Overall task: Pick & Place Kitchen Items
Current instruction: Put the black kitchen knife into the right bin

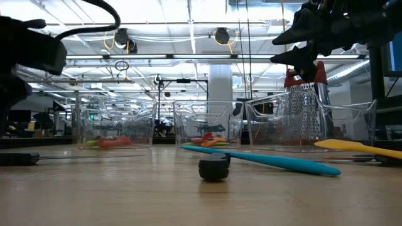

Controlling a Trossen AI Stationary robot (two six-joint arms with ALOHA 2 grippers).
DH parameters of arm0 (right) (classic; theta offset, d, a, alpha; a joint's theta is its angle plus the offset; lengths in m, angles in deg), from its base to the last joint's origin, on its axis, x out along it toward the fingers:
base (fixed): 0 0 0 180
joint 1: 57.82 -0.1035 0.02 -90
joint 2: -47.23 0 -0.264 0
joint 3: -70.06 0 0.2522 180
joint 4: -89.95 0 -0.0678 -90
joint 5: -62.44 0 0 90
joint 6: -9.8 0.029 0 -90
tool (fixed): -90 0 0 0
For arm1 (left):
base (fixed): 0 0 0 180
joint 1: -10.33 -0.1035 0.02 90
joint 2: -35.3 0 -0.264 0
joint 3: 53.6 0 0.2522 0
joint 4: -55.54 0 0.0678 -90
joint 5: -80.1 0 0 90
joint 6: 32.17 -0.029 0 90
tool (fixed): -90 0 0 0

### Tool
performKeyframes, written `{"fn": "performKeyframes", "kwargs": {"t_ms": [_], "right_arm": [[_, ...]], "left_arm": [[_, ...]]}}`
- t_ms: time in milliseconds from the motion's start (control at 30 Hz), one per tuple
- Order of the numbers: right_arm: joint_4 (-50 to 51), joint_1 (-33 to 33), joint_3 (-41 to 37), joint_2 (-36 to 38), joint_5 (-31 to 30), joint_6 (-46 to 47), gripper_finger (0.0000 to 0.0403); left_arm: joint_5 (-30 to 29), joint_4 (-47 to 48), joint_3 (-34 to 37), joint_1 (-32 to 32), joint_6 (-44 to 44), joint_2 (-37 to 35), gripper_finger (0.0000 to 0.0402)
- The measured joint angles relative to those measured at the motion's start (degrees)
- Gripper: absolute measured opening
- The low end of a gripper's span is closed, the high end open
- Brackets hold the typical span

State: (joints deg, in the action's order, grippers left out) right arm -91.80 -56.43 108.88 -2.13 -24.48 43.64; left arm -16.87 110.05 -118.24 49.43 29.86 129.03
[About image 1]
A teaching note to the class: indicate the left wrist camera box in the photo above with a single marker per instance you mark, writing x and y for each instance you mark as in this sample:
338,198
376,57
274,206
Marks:
28,47

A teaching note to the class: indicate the red metal box grater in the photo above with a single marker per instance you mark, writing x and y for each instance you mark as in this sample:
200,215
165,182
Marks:
320,78

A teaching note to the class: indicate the black background rig frame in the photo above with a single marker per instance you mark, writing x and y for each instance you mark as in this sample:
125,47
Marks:
183,80

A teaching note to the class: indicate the lime green silicone spoon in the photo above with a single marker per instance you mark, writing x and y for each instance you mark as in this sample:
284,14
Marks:
91,143

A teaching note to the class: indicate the dark background workstation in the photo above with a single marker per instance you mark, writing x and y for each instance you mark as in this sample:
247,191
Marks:
42,119

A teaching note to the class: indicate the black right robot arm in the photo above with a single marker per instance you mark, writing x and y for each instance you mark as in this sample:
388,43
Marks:
389,15

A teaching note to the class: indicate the pink silicone spatula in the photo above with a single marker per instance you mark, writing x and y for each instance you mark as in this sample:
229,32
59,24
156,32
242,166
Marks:
196,140

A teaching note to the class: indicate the red silicone spatula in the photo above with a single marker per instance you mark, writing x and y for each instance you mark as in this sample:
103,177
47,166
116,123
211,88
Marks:
207,135

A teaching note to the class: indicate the orange silicone spatula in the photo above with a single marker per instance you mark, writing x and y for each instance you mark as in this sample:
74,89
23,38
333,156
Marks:
210,142

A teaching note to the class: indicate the green silicone spatula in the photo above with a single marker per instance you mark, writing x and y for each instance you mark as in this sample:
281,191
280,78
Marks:
223,144

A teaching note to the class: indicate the clear plastic bin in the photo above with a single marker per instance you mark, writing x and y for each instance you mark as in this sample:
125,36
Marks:
188,125
94,125
345,125

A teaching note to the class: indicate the small black round cap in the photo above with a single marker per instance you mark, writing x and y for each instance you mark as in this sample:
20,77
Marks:
213,168

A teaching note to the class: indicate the white pillar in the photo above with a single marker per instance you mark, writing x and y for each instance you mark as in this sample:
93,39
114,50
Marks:
220,81

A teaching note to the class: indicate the black background monitor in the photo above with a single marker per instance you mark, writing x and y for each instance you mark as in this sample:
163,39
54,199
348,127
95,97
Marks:
19,115

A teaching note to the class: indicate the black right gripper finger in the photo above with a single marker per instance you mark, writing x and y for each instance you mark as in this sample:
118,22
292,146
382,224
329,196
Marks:
304,28
301,58

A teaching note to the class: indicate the grey workstation cart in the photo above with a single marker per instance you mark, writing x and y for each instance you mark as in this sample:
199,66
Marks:
376,81

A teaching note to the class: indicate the computer monitor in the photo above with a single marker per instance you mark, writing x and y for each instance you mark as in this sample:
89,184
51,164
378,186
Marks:
396,56

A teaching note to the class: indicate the yellow silicone spatula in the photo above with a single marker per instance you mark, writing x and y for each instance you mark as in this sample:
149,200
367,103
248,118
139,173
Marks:
339,145

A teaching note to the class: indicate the blue silicone spatula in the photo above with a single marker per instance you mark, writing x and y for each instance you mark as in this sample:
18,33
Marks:
282,162

